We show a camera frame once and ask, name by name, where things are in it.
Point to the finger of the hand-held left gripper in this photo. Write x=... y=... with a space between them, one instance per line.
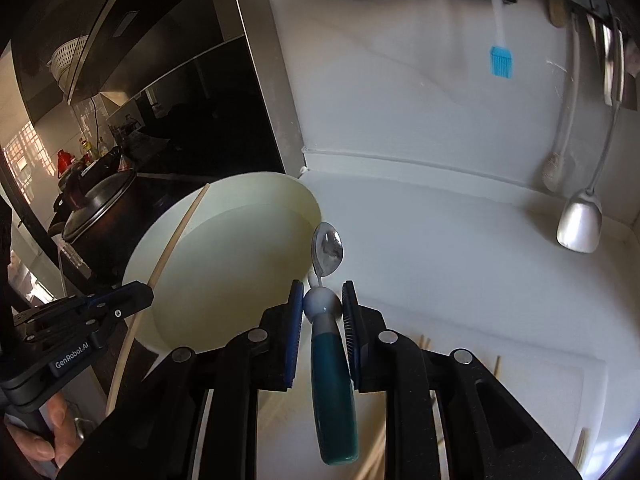
x=106 y=322
x=125 y=297

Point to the white cutting board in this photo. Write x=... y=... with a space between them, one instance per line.
x=540 y=375

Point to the blue silicone basting brush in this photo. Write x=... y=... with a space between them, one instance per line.
x=501 y=60

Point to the white colander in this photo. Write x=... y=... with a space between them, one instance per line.
x=67 y=60

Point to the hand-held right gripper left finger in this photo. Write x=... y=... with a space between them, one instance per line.
x=296 y=330

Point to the white oval bowl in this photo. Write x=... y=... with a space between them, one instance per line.
x=240 y=260

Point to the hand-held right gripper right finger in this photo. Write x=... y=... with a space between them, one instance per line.
x=350 y=330

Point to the black lidded cooking pot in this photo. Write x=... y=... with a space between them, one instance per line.
x=95 y=210

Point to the black range hood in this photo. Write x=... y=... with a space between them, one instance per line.
x=200 y=85

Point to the red kettle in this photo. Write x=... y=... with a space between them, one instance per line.
x=64 y=161

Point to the condiment bottle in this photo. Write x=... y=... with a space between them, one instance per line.
x=101 y=147
x=86 y=150

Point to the metal spatula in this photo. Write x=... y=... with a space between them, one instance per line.
x=580 y=225

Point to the beige hanging utensil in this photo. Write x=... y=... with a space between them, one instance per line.
x=556 y=9

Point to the white dish brush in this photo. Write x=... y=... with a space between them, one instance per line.
x=567 y=125

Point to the person's left hand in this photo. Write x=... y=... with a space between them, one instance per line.
x=62 y=435

